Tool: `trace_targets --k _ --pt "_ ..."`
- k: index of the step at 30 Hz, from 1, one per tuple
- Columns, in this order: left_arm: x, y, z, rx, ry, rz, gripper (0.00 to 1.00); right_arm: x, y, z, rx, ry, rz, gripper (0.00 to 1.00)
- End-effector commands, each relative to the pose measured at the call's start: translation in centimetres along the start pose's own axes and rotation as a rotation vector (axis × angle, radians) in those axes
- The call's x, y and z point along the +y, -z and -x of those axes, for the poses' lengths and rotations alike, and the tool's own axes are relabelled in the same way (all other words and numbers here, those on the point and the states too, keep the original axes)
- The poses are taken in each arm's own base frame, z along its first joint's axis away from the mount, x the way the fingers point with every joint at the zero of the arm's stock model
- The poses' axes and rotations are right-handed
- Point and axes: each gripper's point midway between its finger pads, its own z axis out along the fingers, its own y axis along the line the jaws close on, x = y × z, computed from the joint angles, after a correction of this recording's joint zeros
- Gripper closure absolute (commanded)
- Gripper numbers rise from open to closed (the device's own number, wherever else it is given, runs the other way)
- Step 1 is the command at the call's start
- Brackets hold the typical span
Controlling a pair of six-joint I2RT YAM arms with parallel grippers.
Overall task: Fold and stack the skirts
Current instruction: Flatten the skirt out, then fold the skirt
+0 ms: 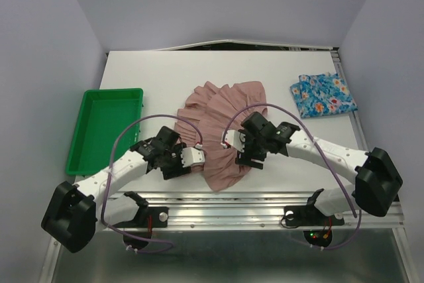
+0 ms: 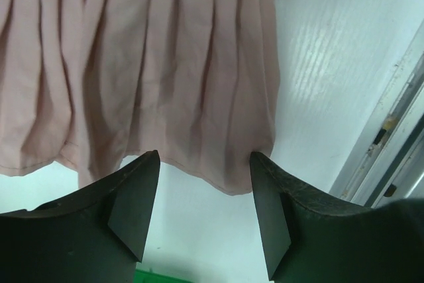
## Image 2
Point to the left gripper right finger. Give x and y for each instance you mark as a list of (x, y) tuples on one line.
[(310, 236)]

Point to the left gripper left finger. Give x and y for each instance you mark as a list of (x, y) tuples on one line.
[(95, 234)]

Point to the pink skirt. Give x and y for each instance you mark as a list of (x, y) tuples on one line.
[(88, 82)]

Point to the green plastic bin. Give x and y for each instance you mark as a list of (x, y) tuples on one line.
[(153, 276)]

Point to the aluminium table frame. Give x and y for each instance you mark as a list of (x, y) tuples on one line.
[(391, 137)]

